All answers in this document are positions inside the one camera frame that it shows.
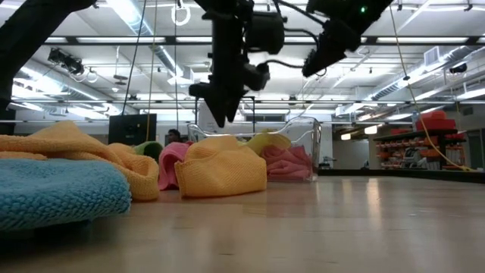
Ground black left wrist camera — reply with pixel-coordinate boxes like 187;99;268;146
245;11;286;55

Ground red storage bins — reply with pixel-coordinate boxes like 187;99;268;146
415;109;458;132

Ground green microfiber towel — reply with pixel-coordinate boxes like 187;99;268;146
132;140;164;162

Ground black monitor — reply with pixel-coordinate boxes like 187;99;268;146
108;112;158;146

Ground white hanging cable loop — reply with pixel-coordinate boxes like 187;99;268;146
170;0;192;27

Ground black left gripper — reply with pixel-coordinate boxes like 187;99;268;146
188;18;271;129

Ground black gantry frame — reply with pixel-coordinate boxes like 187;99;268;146
195;95;256;133

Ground yellow microfiber towel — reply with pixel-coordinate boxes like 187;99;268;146
238;131;293;156

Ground white machine cabinet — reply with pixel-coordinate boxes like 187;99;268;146
197;102;227;133

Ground orange microfiber towel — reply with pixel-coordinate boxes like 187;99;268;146
174;135;268;199
0;121;161;202

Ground black hanging cable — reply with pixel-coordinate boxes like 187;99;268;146
120;0;148;117

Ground clear plastic bin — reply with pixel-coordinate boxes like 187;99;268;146
187;116;322;183

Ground black shelving with orange bins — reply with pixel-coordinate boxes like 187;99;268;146
373;128;468;171

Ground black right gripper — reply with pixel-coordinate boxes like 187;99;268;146
302;18;364;79

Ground blue microfiber towel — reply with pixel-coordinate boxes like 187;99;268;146
0;158;133;232

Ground black aluminium table frame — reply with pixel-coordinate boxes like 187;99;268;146
318;168;485;185

